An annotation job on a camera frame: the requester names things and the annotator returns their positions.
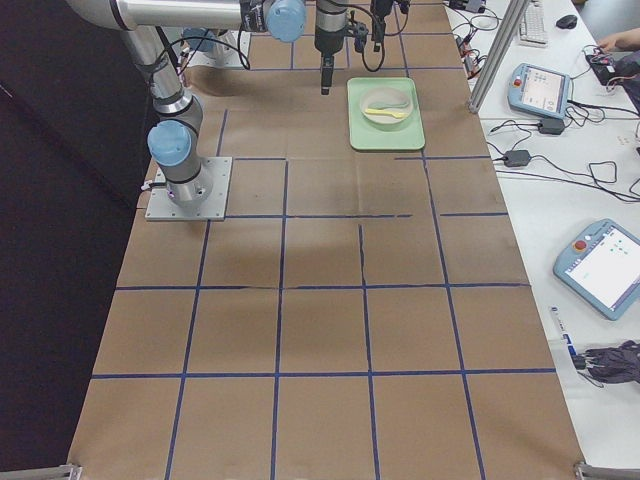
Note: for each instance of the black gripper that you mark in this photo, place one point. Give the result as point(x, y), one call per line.
point(379, 9)
point(327, 43)

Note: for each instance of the yellow plastic fork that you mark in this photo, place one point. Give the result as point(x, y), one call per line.
point(386, 112)

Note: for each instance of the cream round plate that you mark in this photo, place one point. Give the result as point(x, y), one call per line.
point(385, 94)

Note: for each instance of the person hand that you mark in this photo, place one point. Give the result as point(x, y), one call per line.
point(613, 42)

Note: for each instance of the light green plastic spoon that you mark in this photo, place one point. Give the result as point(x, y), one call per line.
point(386, 105)

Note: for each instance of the light green plastic tray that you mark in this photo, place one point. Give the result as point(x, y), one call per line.
point(365, 137)

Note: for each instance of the white keyboard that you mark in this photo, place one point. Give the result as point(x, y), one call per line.
point(532, 31)

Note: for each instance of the upper blue teach pendant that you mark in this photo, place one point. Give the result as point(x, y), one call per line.
point(539, 91)

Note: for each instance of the blue teach pendant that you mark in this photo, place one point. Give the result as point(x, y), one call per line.
point(539, 91)
point(601, 265)

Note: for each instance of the lower black power adapter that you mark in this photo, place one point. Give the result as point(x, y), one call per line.
point(516, 158)

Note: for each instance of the black power adapter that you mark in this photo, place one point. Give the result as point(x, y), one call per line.
point(551, 126)
point(516, 158)

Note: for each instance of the black computer mouse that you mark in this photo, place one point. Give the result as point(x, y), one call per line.
point(567, 22)

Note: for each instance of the upper black power adapter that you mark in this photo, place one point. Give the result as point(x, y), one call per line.
point(551, 126)

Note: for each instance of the black electronics board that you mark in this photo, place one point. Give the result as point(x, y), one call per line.
point(603, 66)

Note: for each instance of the brown paper table cover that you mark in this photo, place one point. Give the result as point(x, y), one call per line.
point(356, 315)

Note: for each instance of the lower blue teach pendant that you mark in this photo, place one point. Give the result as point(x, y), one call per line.
point(601, 265)

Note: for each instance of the white marker pen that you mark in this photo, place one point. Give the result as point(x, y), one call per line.
point(555, 314)

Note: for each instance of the dark folded umbrella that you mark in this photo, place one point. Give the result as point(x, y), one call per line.
point(609, 365)

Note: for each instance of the aluminium frame post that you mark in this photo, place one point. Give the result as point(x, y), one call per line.
point(507, 29)

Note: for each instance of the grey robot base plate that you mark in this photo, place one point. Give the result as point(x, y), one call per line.
point(204, 198)

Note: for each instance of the right corner metal bracket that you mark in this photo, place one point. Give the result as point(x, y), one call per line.
point(585, 471)

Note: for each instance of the corner metal bracket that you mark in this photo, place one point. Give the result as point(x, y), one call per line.
point(585, 471)
point(62, 472)

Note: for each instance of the left corner metal bracket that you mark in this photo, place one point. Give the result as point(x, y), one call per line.
point(62, 472)

